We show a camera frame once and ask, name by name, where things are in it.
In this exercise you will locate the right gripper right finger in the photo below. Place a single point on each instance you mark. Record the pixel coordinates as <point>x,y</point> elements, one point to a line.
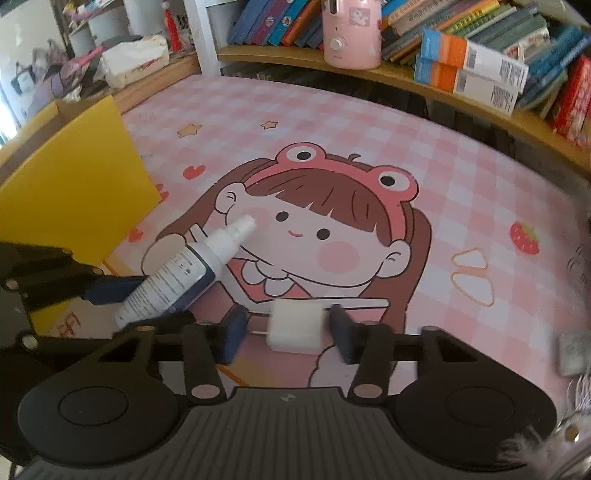
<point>368,346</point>

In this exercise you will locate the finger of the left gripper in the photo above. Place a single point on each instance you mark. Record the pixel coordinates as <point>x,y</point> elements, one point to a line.
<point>108,289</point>

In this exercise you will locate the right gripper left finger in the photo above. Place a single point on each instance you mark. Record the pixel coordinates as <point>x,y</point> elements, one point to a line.
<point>204,347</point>

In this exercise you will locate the white spray bottle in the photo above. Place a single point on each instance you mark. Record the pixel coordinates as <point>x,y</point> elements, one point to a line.
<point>174,286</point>

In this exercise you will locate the small white charger cube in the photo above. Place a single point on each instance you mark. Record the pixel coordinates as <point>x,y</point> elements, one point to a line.
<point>293,326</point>

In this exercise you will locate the yellow cardboard box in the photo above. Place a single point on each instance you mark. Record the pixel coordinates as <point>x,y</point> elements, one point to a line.
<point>72,178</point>

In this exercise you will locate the pink cartoon table mat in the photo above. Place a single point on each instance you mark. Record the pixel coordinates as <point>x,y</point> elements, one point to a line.
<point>394,217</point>

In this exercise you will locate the tissue box with tissues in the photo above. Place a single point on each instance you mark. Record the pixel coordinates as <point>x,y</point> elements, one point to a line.
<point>129,62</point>

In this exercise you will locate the lower orange blue white box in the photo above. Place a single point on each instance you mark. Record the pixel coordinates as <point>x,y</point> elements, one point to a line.
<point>497,96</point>

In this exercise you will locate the orange blue white box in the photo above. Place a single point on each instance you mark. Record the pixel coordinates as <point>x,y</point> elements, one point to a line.
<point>460,53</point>
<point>497,96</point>

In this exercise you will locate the white wooden bookshelf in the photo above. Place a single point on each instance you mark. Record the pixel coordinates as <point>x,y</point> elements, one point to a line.
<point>522,124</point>

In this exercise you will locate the upper orange blue white box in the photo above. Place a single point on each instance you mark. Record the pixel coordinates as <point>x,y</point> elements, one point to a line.
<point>460,53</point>

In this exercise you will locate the red dictionary book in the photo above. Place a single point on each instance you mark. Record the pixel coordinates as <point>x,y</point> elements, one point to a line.
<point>570,108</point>

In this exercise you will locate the pink cylindrical dispenser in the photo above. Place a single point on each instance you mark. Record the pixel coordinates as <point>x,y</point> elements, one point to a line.
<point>352,36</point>

